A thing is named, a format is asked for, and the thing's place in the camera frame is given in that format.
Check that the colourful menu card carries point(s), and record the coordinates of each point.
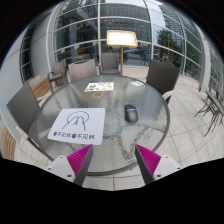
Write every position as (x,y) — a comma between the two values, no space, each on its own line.
(99,87)

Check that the round glass table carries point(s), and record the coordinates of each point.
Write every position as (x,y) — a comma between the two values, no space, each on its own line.
(110,146)

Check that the green metal-legged side table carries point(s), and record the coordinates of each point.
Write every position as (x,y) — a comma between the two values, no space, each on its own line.
(213,103)

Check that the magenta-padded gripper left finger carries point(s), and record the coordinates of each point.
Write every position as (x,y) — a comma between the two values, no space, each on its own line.
(60,165)

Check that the gold-framed menu stand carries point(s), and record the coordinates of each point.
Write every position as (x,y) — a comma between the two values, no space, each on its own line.
(121,38)

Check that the wooden slat bench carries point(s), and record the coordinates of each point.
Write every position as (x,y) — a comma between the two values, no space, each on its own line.
(7,143)
(41,88)

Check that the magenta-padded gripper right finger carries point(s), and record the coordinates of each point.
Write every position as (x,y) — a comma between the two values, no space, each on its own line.
(166,165)

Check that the black computer mouse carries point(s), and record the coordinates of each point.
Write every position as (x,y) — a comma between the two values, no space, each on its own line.
(131,114)

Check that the grey wicker chair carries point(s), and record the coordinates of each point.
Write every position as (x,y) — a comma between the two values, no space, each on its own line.
(109,62)
(59,71)
(161,78)
(81,70)
(21,106)

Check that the white printed mouse pad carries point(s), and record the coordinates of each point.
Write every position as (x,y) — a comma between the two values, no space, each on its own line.
(90,130)

